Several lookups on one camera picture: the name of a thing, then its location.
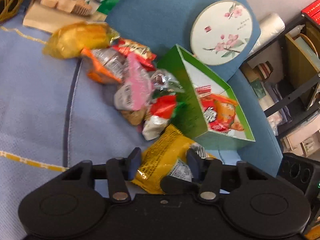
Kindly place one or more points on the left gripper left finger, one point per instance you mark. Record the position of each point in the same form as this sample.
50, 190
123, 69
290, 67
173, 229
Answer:
119, 171

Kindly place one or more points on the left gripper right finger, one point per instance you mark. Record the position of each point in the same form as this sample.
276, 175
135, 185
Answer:
208, 173

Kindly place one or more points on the yellow chips packet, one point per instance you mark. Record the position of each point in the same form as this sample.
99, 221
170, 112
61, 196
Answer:
167, 157

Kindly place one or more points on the red checkered snack packet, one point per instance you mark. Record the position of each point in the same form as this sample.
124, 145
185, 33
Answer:
210, 109

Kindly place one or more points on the yellow orange snack packet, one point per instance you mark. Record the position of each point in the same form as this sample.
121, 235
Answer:
226, 112

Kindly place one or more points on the orange clear snack packet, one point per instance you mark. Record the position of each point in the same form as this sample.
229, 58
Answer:
105, 65

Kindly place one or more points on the yellow cake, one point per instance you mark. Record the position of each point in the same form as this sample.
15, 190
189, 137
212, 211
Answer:
68, 41

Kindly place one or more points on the green cardboard box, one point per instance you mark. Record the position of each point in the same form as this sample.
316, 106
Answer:
192, 73

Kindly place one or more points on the pink wrapped snack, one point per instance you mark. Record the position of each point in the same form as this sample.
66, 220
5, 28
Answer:
136, 89

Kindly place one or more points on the red white snack packet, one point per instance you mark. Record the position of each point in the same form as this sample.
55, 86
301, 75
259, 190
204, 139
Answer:
143, 53

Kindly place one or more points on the striped ceramic vase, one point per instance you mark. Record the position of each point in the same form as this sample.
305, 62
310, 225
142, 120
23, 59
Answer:
263, 70

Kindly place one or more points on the black metal shelf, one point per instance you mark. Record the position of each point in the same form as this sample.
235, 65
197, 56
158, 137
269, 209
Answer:
301, 75

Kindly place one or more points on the round floral fan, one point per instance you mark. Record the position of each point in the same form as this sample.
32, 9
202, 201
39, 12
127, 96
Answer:
221, 32

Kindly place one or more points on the large beige cereal snack bag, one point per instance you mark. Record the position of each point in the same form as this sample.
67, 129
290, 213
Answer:
50, 15

